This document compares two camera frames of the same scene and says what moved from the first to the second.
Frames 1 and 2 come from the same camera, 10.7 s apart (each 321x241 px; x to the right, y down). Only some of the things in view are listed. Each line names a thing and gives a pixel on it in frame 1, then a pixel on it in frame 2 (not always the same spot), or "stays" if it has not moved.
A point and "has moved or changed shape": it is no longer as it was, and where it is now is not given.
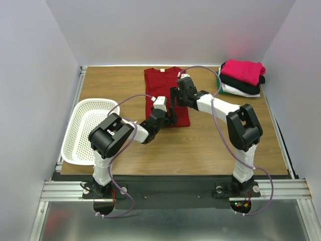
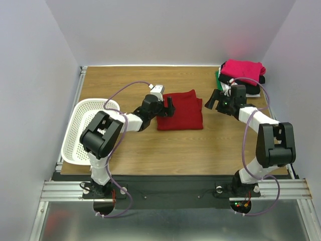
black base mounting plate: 170,192 stays
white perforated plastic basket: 87,114 stays
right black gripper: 176,94 to 218,104
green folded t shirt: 219,85 stays
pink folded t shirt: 248,71 stays
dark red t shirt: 159,82 has moved or changed shape
